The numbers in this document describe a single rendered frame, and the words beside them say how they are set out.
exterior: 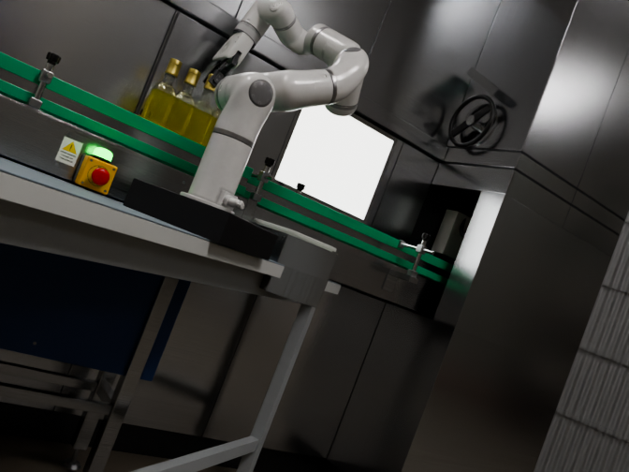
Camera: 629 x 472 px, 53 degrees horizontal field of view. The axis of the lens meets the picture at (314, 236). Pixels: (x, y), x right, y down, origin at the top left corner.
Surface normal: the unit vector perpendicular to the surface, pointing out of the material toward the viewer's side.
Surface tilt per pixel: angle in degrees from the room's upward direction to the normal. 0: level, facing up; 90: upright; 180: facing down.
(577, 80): 90
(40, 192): 90
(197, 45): 90
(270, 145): 90
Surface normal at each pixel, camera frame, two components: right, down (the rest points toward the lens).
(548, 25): -0.77, -0.33
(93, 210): 0.87, 0.32
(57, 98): 0.52, 0.16
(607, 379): -0.33, -0.17
